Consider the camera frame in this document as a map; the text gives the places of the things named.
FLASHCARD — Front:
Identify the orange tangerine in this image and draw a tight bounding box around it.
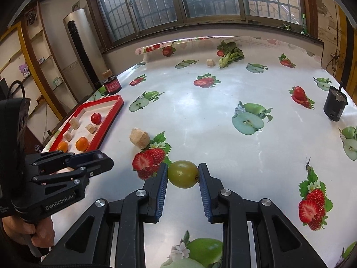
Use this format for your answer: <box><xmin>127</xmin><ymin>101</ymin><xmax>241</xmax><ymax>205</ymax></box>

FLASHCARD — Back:
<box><xmin>56</xmin><ymin>141</ymin><xmax>68</xmax><ymax>153</ymax></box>
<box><xmin>75</xmin><ymin>137</ymin><xmax>89</xmax><ymax>152</ymax></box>

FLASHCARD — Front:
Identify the red cherry tomato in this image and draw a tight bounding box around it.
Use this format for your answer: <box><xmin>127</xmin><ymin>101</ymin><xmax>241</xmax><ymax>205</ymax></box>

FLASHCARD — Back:
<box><xmin>90</xmin><ymin>112</ymin><xmax>102</xmax><ymax>125</ymax></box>

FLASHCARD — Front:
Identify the green grape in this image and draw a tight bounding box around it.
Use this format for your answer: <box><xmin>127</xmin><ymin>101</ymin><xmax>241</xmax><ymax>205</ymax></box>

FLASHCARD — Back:
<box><xmin>168</xmin><ymin>160</ymin><xmax>199</xmax><ymax>189</ymax></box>

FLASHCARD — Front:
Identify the left hand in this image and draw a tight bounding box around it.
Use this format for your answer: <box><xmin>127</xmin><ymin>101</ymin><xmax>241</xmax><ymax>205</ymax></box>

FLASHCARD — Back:
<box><xmin>1</xmin><ymin>215</ymin><xmax>55</xmax><ymax>248</ymax></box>

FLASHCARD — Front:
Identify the small beige cork piece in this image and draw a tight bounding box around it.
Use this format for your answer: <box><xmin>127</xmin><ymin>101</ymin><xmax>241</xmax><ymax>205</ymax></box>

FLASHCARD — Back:
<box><xmin>63</xmin><ymin>131</ymin><xmax>73</xmax><ymax>142</ymax></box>

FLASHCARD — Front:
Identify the red rimmed white tray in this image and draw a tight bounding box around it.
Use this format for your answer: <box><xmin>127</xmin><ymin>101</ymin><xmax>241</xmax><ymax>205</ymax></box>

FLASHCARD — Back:
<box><xmin>50</xmin><ymin>95</ymin><xmax>124</xmax><ymax>154</ymax></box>

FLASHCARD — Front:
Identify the black red motor jar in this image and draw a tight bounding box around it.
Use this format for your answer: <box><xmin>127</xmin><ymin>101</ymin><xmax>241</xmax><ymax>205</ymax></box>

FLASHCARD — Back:
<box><xmin>102</xmin><ymin>69</ymin><xmax>122</xmax><ymax>95</ymax></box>

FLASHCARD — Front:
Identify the beige tower air conditioner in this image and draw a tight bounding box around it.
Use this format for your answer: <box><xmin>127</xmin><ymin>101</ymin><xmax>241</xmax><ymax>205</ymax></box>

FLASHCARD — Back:
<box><xmin>63</xmin><ymin>8</ymin><xmax>108</xmax><ymax>90</ymax></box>

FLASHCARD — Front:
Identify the fruit print tablecloth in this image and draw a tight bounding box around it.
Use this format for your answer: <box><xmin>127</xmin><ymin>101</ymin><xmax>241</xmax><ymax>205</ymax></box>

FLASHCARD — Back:
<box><xmin>41</xmin><ymin>35</ymin><xmax>357</xmax><ymax>268</ymax></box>

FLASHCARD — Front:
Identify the purple plush toy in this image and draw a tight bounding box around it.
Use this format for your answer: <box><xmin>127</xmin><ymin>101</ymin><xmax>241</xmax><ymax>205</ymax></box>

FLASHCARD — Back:
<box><xmin>19</xmin><ymin>63</ymin><xmax>31</xmax><ymax>79</ymax></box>

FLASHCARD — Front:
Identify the small beige cork block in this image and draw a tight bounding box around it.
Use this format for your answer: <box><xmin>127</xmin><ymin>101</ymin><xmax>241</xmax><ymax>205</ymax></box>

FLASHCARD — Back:
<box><xmin>206</xmin><ymin>59</ymin><xmax>215</xmax><ymax>67</ymax></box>

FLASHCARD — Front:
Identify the black cylindrical motor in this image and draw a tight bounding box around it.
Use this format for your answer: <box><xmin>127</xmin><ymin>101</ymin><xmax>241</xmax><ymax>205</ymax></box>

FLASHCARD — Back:
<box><xmin>323</xmin><ymin>86</ymin><xmax>348</xmax><ymax>122</ymax></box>

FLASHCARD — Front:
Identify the green bottle on sill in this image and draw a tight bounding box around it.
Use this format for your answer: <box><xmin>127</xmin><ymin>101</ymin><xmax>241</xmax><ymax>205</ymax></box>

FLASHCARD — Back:
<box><xmin>301</xmin><ymin>13</ymin><xmax>307</xmax><ymax>35</ymax></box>

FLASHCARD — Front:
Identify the wall shelf unit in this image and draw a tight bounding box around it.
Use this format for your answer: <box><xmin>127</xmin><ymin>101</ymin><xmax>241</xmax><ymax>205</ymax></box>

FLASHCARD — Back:
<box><xmin>1</xmin><ymin>4</ymin><xmax>78</xmax><ymax>144</ymax></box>

